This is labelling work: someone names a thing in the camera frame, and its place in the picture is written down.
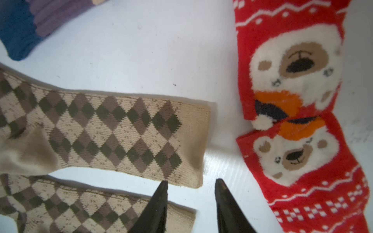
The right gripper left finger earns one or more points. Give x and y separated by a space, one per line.
154 216

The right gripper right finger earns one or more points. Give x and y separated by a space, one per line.
230 217

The red bear sock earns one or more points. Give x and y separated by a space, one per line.
290 58
308 176

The argyle brown sock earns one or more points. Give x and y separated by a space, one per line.
44 130
40 205

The beige purple striped sock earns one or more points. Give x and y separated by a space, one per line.
24 24

